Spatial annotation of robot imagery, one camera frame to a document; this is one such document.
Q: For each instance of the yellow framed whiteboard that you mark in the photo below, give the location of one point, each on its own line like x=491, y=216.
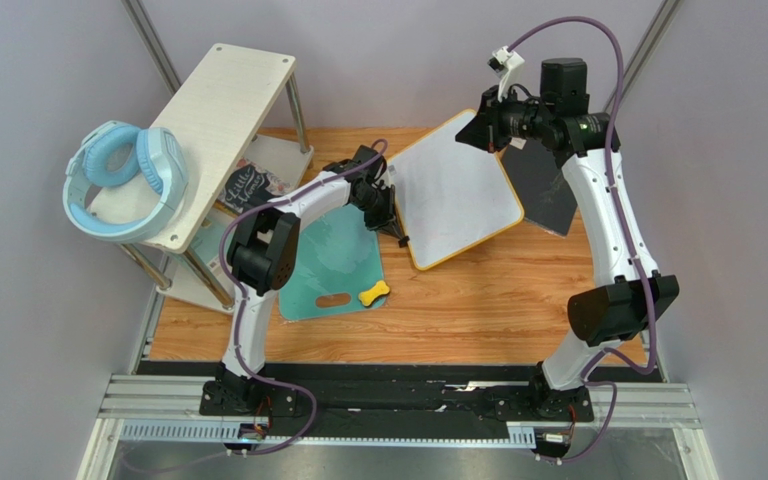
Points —
x=450, y=197

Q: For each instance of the black notebook in plastic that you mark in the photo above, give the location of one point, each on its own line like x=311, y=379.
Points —
x=539, y=184

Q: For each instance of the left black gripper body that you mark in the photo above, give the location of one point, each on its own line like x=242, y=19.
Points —
x=378, y=208

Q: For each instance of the dark floral book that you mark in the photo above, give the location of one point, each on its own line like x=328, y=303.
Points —
x=248, y=181

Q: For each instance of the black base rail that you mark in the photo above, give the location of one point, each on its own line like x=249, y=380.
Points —
x=409, y=401

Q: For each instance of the teal cutting mat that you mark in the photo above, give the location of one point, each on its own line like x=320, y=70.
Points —
x=337, y=259

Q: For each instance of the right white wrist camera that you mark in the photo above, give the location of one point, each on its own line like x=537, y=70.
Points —
x=506, y=65

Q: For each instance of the yellow bone-shaped eraser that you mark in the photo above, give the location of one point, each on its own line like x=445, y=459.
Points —
x=370, y=296

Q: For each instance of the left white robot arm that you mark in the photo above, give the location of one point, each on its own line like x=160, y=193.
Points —
x=261, y=247

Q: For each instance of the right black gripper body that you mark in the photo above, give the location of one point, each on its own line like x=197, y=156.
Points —
x=490, y=123

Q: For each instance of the white two-tier shelf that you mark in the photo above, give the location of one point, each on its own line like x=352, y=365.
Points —
x=216, y=116

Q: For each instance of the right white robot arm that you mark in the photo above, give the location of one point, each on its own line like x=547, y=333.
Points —
x=630, y=293

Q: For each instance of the teal notebook on lower shelf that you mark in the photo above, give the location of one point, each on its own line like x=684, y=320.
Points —
x=206, y=241

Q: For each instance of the blue headphones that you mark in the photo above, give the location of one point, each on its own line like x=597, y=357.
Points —
x=112, y=155

